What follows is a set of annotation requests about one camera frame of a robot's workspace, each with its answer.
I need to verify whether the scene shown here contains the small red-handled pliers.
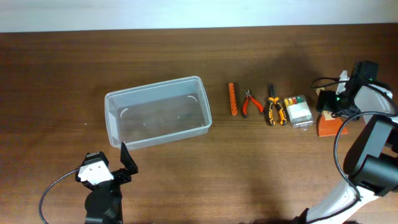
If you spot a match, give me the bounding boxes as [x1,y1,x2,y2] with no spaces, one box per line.
[242,90,264,118]

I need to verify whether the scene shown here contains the wooden-handled orange scraper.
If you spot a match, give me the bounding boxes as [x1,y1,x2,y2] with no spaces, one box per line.
[316,87,343,137]

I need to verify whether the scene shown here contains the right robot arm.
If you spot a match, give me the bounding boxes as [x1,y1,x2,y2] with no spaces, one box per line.
[294,60,397,223]

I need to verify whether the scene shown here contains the clear screwdriver bit case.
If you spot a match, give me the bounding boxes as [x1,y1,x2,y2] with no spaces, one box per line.
[284,95,314,131]

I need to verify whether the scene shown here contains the orange perforated strip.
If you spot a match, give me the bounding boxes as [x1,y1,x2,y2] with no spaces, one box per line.
[228,83,238,116]

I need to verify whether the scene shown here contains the orange black long-nose pliers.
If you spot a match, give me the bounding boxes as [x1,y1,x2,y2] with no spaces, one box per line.
[264,83,287,126]

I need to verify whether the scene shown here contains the clear plastic container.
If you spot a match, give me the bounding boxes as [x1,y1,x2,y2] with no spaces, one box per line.
[104,76,212,150]

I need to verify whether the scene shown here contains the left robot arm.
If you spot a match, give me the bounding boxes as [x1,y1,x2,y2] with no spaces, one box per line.
[75,142,138,224]

